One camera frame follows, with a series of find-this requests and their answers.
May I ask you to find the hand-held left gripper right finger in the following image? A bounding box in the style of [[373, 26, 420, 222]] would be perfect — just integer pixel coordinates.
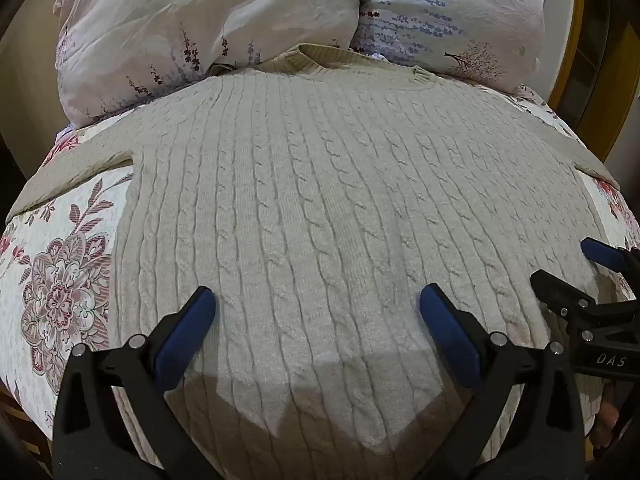
[[419, 283, 587, 480]]

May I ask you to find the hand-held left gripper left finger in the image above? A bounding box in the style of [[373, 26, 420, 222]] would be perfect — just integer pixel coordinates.
[[52, 286, 217, 480]]

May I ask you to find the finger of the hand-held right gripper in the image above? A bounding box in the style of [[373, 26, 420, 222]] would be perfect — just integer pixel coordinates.
[[581, 237, 640, 277], [530, 269, 603, 332]]

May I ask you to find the pink floral pillow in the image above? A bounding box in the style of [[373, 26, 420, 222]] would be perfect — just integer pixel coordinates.
[[52, 0, 362, 129]]

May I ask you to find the wooden bed frame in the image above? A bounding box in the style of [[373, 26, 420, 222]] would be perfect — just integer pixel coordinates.
[[545, 0, 640, 183]]

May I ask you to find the white lavender-print pillow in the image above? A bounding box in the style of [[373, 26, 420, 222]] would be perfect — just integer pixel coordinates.
[[350, 0, 559, 95]]

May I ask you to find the person's right hand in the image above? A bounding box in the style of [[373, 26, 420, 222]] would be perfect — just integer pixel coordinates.
[[594, 394, 621, 445]]

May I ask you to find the floral bed quilt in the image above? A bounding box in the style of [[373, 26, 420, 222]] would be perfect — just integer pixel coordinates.
[[0, 82, 640, 443]]

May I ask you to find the beige cable-knit sweater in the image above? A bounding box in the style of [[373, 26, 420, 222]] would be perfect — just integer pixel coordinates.
[[5, 43, 622, 480]]

